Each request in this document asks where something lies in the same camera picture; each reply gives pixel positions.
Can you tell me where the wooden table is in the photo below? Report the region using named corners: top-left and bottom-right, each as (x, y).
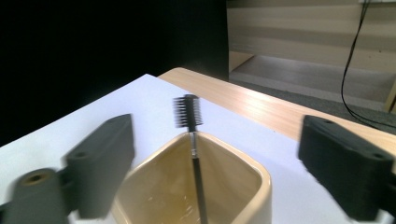
top-left (158, 66), bottom-right (396, 175)

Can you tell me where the cream ceramic cup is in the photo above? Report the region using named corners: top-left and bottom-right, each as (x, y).
top-left (111, 131), bottom-right (273, 224)

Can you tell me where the beige cabinet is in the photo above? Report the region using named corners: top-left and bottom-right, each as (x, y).
top-left (226, 0), bottom-right (396, 113)

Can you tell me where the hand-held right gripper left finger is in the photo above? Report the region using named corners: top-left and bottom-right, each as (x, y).
top-left (64, 113), bottom-right (136, 219)

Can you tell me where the black wall cable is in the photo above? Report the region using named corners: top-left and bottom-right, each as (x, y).
top-left (340, 0), bottom-right (396, 129)

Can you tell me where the black makeup brush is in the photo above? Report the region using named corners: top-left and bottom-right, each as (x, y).
top-left (173, 93), bottom-right (209, 224)

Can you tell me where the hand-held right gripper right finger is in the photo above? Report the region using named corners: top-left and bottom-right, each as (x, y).
top-left (297, 115), bottom-right (396, 222)

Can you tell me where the white table mat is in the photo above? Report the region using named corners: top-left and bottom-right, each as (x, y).
top-left (0, 73), bottom-right (396, 224)

